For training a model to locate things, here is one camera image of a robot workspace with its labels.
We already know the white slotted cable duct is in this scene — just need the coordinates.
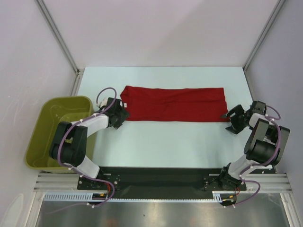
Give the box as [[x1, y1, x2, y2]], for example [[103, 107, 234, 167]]
[[44, 192, 236, 203]]

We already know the right aluminium corner post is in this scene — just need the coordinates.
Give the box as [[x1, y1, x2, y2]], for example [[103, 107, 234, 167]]
[[242, 0, 287, 73]]

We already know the left aluminium corner post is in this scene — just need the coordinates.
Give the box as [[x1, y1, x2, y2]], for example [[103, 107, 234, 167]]
[[35, 0, 84, 96]]

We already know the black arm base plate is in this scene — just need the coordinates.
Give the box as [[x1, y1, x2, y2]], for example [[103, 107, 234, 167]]
[[77, 167, 246, 198]]

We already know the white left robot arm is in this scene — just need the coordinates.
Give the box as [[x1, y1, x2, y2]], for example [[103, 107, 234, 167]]
[[49, 98, 130, 189]]

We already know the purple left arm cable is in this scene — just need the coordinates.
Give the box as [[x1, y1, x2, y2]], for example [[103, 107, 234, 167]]
[[49, 87, 118, 213]]

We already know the aluminium corner post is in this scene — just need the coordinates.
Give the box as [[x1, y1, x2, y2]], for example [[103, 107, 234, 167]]
[[242, 0, 287, 73], [35, 0, 84, 96]]

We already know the olive green plastic basket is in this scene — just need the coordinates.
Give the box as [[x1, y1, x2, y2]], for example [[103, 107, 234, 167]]
[[25, 96, 93, 173]]

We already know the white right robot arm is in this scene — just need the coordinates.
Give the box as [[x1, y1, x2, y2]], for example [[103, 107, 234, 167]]
[[216, 101, 290, 190]]

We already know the aluminium front frame rail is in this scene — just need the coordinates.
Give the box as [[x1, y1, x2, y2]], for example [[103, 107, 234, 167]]
[[34, 173, 293, 193]]

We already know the red t shirt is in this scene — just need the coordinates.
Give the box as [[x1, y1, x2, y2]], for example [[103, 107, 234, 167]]
[[120, 86, 230, 122]]

